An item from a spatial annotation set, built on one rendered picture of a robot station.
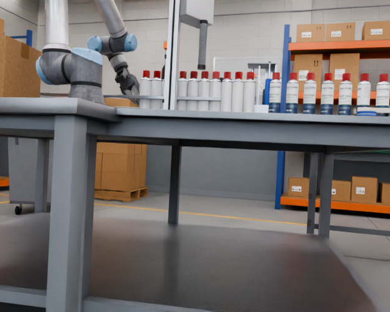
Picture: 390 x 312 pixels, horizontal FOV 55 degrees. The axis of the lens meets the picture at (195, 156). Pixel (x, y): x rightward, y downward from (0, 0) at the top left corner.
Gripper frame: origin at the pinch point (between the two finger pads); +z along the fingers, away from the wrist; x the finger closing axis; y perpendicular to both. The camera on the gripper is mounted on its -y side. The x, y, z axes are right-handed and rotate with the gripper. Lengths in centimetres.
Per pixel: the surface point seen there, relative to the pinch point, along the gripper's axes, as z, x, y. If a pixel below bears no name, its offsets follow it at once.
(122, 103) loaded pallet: -97, 92, 315
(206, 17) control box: -16, -47, -8
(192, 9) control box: -19.1, -43.0, -14.7
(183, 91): 6.6, -22.4, -1.6
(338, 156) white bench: 74, -87, 103
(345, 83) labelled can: 38, -86, -2
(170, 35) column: -13.6, -29.7, -16.2
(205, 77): 5.6, -34.2, -1.3
